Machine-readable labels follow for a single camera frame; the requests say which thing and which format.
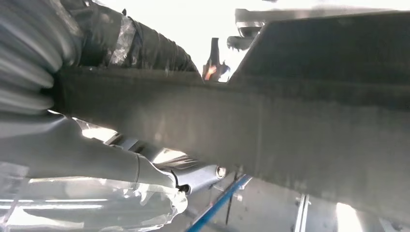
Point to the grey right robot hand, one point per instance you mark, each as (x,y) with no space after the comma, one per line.
(64,153)

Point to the blue metal bar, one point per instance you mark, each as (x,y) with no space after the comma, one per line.
(217,205)

